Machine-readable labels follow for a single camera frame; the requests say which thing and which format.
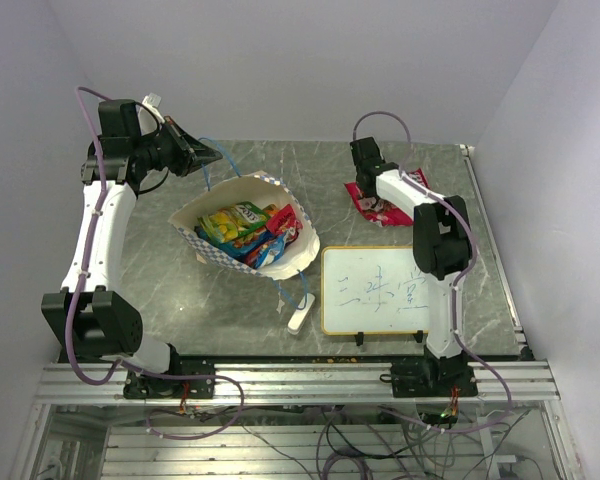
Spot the orange snack packet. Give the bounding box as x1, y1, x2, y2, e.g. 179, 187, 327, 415
225, 202, 279, 258

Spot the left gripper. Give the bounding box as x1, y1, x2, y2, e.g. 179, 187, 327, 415
134, 116, 223, 178

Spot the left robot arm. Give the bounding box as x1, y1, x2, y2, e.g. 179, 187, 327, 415
41, 94, 223, 397

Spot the yellow framed whiteboard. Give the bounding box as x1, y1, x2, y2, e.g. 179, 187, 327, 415
321, 246, 430, 336

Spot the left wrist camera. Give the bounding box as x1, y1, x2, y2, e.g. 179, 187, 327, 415
138, 93, 164, 135

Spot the aluminium rail frame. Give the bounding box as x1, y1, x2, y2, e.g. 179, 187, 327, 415
11, 359, 584, 479

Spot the green yellow candy bag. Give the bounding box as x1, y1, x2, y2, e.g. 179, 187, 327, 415
198, 202, 242, 243

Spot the red snack packet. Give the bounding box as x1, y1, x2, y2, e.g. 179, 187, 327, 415
265, 204, 302, 239

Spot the checkered paper bag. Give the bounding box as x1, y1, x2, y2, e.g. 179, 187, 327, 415
168, 137, 322, 307

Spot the white eraser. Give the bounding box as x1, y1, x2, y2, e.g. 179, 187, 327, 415
287, 293, 315, 335

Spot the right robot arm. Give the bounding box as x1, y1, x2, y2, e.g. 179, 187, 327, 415
350, 137, 476, 396

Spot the pink snack bag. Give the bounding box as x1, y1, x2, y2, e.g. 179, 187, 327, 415
345, 168, 435, 227

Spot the blue snack bag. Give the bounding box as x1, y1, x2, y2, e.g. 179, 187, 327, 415
194, 227, 286, 269

